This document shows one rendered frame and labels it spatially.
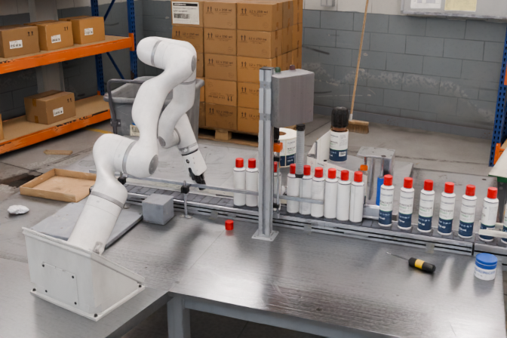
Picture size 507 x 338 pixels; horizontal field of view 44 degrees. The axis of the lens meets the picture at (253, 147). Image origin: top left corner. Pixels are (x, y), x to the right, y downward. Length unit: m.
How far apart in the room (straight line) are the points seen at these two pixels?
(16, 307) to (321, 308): 0.97
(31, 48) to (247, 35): 2.06
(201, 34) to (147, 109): 4.00
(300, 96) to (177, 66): 0.46
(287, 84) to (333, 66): 4.96
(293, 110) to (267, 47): 3.59
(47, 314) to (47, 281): 0.10
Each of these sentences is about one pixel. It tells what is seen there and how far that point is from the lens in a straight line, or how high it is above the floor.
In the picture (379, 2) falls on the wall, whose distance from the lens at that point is 6.93.
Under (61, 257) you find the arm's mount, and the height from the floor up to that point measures 1.01.
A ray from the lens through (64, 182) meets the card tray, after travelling 3.13.
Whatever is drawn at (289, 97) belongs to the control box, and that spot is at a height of 1.40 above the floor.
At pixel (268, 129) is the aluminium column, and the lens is 2.30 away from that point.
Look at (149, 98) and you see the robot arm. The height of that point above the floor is 1.41.
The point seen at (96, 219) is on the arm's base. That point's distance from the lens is 2.13.
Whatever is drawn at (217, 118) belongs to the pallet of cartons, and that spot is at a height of 0.24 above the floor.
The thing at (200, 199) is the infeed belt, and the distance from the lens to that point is 2.70.
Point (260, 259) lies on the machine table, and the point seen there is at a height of 0.83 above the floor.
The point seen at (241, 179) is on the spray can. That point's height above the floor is 1.00.
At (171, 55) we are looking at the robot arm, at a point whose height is 1.55.
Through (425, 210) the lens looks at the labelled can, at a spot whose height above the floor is 0.98.
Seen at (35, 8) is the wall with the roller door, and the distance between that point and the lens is 7.24.
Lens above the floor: 1.94
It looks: 18 degrees down
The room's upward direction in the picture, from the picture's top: straight up
